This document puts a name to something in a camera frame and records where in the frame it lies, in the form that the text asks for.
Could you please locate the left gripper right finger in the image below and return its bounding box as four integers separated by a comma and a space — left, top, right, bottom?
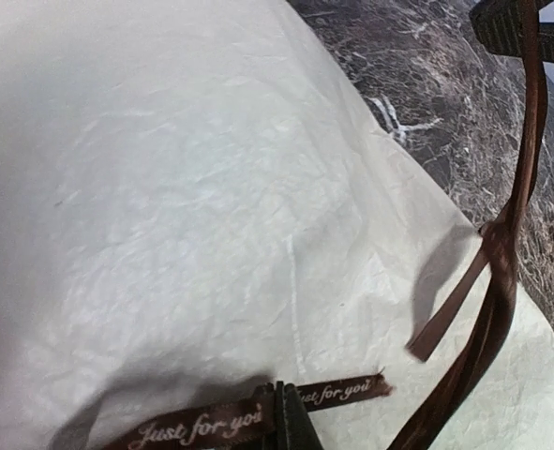
284, 384, 323, 450

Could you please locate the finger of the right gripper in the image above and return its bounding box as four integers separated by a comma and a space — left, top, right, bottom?
469, 0, 554, 64

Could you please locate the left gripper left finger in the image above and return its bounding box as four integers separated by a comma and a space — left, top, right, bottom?
275, 381, 286, 450

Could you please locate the black twine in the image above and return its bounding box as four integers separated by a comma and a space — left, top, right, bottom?
112, 1, 547, 449

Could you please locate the peach wrapping paper sheet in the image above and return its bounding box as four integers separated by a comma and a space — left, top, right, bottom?
0, 1, 554, 449

